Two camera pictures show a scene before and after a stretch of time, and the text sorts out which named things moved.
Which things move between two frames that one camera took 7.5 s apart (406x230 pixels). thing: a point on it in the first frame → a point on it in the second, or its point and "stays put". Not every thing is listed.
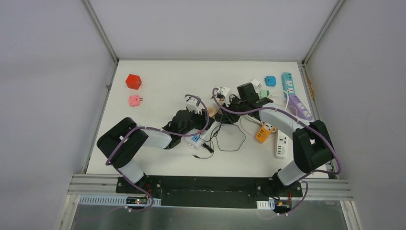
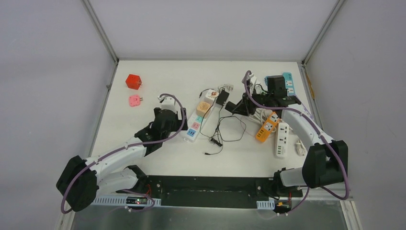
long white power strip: (196, 142) → (195, 123)
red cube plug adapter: (133, 81) stays put
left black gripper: (197, 117) → (179, 115)
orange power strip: (263, 133) stays put
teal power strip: (287, 84) stays put
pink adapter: (134, 100) stays put
